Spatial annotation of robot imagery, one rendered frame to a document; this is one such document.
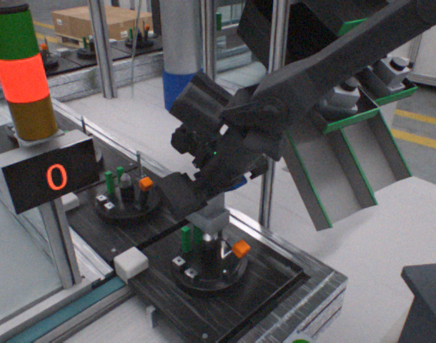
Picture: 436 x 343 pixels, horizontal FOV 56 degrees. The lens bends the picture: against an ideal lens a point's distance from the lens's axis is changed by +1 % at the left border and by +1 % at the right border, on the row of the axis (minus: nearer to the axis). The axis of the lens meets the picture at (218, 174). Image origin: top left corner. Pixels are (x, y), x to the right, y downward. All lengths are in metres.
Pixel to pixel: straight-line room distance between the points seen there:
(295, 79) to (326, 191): 0.42
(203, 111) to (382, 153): 0.59
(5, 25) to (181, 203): 0.29
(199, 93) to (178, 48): 1.01
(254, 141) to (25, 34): 0.29
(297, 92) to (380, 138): 0.56
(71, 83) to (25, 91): 1.26
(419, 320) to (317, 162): 0.35
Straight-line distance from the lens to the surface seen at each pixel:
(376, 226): 1.08
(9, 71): 0.54
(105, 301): 0.77
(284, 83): 0.46
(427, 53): 4.63
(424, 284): 0.67
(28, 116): 0.55
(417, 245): 1.06
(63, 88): 1.79
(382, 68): 0.86
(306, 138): 0.86
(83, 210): 0.92
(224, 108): 0.49
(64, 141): 0.60
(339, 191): 0.87
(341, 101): 0.72
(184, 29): 1.50
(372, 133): 1.01
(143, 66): 1.96
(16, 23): 0.52
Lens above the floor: 1.50
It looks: 32 degrees down
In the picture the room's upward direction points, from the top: straight up
